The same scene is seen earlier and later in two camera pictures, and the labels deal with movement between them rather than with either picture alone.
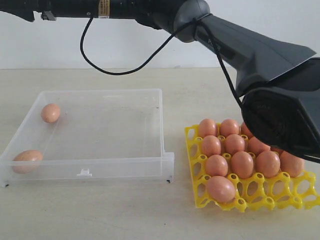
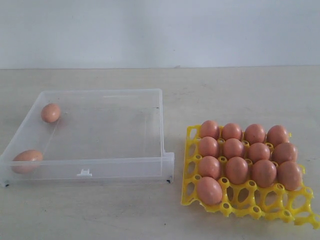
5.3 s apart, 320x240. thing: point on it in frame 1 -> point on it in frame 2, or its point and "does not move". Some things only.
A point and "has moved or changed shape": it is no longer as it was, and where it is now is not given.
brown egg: x=242 y=164 -> x=237 y=170
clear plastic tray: x=110 y=136 does not move
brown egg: x=245 y=131 has moved or changed shape
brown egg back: x=267 y=163 -> x=264 y=172
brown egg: x=216 y=165 has moved or changed shape
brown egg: x=279 y=151 has moved or changed shape
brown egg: x=228 y=127 has moved or changed shape
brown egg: x=220 y=189 -> x=209 y=191
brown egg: x=50 y=113 does not move
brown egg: x=211 y=145 has moved or changed shape
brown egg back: x=292 y=165 -> x=290 y=174
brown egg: x=234 y=143 has moved or changed shape
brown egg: x=256 y=146 has moved or changed shape
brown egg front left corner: x=26 y=161 does not move
